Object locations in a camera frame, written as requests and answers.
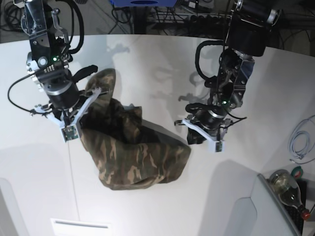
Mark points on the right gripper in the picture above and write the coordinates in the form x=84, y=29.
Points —
x=62, y=94

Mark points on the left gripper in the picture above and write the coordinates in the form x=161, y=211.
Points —
x=209, y=120

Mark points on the camouflage t-shirt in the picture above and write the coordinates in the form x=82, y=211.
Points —
x=127, y=154

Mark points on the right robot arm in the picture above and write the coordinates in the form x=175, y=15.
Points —
x=47, y=62

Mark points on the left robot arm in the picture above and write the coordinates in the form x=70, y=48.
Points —
x=245, y=38

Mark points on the clear plastic bottle red cap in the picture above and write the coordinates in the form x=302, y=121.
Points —
x=288, y=191

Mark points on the green tape roll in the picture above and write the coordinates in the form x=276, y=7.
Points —
x=297, y=172

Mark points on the black power strip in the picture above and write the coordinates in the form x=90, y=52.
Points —
x=207, y=19

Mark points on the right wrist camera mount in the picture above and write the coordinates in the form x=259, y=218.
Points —
x=69, y=124

